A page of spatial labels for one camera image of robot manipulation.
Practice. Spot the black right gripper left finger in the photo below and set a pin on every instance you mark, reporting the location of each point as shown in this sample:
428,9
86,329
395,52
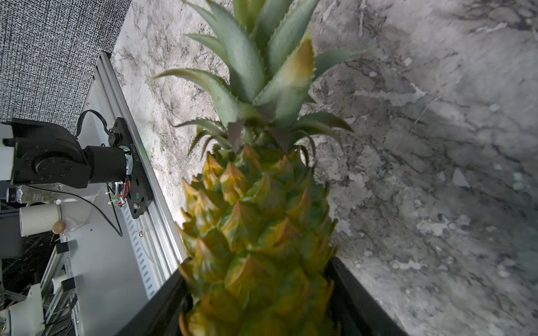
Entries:
160,316

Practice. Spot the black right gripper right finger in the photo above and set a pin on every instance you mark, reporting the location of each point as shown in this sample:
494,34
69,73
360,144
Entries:
353,308

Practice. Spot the yellow toy pineapple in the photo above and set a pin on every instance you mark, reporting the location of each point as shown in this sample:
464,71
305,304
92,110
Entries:
257,227

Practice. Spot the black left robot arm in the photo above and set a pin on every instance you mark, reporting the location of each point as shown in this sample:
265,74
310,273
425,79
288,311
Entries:
36,153

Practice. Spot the white paper cup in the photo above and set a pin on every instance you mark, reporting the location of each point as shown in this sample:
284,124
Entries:
37,219

